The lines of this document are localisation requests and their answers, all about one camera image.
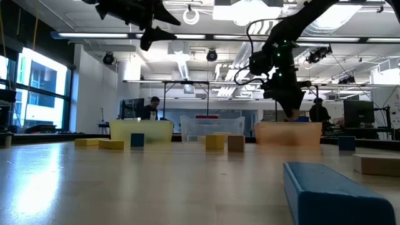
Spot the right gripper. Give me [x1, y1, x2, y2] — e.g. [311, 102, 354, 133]
[263, 74, 313, 119]

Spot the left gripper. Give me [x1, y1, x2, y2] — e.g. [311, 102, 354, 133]
[93, 0, 181, 52]

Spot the blue cube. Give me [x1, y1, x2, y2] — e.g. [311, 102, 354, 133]
[130, 132, 146, 148]
[337, 136, 356, 152]

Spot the yellow cube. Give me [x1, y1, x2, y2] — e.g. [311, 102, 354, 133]
[205, 134, 226, 151]

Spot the long blue block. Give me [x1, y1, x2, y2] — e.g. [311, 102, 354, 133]
[282, 161, 397, 225]

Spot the short wood block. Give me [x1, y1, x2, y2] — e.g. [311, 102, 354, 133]
[352, 153, 400, 178]

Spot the long yellow block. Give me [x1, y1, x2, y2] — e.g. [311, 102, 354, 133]
[74, 138, 101, 147]
[98, 139, 125, 151]

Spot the orange translucent plastic bin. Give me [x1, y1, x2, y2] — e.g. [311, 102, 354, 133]
[254, 121, 323, 147]

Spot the person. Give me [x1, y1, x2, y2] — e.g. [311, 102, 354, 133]
[142, 96, 161, 121]
[308, 97, 331, 123]

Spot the black computer monitor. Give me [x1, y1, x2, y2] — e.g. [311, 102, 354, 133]
[119, 97, 146, 120]
[343, 99, 375, 124]

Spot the cluttered background workbench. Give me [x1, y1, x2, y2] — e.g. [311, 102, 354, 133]
[323, 121, 400, 141]

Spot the clear plastic bin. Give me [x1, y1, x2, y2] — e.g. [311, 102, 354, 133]
[180, 115, 246, 143]

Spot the black background stand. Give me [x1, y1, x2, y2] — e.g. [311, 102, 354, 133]
[373, 105, 393, 140]

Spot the yellow translucent plastic bin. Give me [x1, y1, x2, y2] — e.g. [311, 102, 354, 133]
[109, 119, 174, 150]

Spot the large window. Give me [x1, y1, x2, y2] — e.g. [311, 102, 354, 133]
[0, 46, 73, 131]

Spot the white coiled cable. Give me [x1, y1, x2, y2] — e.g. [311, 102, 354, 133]
[182, 7, 200, 26]

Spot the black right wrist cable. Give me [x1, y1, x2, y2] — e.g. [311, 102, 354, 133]
[234, 17, 284, 86]

